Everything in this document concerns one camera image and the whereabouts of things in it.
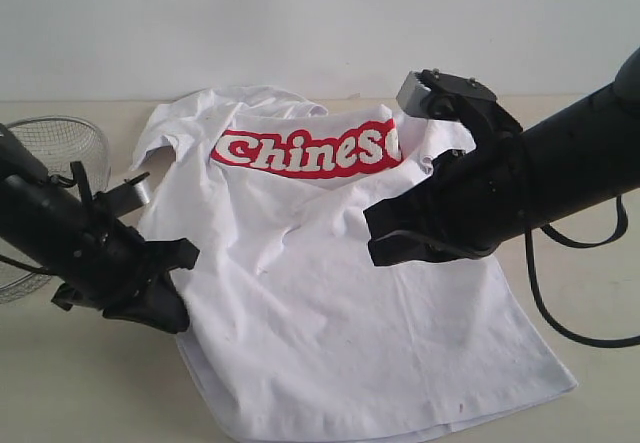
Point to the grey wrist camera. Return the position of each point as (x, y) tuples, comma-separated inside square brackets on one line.
[(129, 196), (431, 94)]

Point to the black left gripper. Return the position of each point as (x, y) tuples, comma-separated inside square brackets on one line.
[(110, 267)]

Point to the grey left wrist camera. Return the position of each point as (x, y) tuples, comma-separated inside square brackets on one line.
[(129, 196)]

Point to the metal wire mesh basket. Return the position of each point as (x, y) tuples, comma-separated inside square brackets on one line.
[(36, 158)]

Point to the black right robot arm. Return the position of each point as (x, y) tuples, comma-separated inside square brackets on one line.
[(584, 154)]

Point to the white t-shirt red Chinese logo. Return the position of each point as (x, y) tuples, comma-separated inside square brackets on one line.
[(295, 335)]

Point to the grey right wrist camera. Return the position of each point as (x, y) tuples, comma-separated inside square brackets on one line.
[(431, 94)]

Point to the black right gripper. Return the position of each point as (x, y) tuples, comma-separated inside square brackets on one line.
[(470, 204)]

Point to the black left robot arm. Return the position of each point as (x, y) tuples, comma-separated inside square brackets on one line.
[(39, 213)]

